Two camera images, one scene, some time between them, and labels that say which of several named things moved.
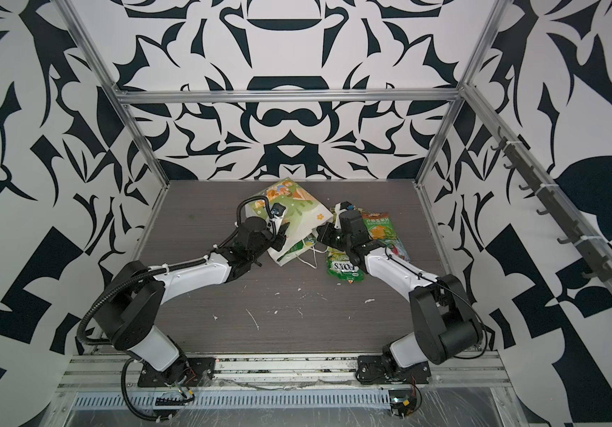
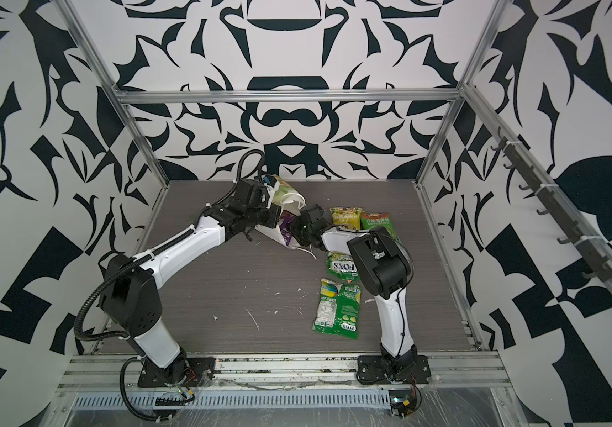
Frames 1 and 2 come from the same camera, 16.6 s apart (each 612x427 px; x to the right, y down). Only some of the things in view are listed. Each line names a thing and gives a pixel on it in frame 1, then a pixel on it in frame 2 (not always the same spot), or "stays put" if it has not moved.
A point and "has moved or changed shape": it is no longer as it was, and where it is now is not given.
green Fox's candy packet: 340,265 stays put
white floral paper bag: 302,213 has moved or changed shape
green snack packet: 380,229 stays put
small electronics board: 402,402 stays put
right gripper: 326,238 → 294,227
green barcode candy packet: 306,242 → 338,309
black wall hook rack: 601,269 stays put
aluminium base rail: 468,371 stays put
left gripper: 280,237 → 276,211
